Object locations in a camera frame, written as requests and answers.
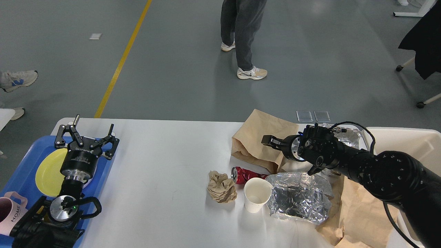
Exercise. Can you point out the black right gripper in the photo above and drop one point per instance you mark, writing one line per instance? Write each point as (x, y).
(289, 146)

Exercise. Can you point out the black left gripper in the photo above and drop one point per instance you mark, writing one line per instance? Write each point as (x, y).
(81, 162)

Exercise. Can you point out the brown paper bag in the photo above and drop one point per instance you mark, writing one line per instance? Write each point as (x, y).
(247, 146)

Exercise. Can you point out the yellow plastic plate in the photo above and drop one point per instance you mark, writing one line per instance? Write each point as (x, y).
(48, 178)

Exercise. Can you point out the pink ribbed mug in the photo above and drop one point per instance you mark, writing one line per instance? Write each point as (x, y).
(12, 209)

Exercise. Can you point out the brown paper sheet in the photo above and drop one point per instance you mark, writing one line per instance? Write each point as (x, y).
(356, 219)

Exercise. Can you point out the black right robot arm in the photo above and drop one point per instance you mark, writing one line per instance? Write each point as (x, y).
(393, 177)

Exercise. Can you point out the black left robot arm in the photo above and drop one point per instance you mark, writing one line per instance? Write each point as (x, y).
(61, 221)

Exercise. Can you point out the tipped white paper cup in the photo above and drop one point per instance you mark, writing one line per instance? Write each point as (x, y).
(289, 166)

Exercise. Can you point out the pale green plate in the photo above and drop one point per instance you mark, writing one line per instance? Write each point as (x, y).
(89, 171)

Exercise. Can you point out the crushed red soda can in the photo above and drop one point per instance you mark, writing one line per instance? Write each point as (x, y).
(240, 175)

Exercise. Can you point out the upright white paper cup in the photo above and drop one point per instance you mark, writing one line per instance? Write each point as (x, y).
(257, 192)

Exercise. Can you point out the large crumpled foil sheet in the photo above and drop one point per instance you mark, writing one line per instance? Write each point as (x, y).
(299, 195)

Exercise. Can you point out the crumpled brown paper ball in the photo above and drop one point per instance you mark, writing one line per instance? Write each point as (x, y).
(221, 188)

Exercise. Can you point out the small crumpled foil bag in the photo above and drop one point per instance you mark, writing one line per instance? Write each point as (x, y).
(351, 138)

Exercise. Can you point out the white table corner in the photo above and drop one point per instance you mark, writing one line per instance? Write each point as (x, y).
(5, 117)

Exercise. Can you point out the white blue sneaker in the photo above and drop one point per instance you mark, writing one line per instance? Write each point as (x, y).
(11, 81)

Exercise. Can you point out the person in grey trousers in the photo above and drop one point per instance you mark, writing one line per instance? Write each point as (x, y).
(240, 20)

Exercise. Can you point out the beige plastic bin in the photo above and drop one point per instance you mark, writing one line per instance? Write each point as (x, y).
(422, 144)

